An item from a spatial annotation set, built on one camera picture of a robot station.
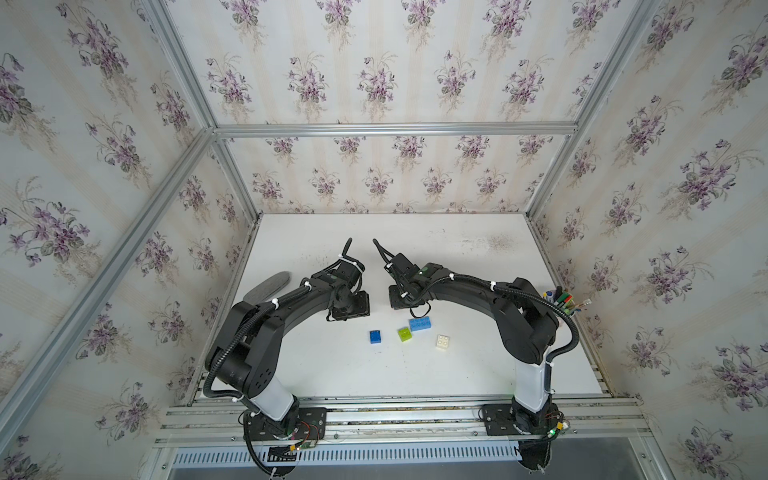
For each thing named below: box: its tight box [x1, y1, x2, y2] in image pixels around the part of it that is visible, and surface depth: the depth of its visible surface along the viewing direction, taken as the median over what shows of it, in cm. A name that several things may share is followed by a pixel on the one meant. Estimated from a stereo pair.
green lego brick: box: [397, 327, 412, 343], surface depth 90 cm
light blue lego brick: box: [409, 316, 432, 331], surface depth 92 cm
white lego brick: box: [435, 334, 449, 352], surface depth 88 cm
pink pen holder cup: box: [542, 288, 577, 318], surface depth 86 cm
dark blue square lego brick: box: [369, 330, 381, 344], surface depth 88 cm
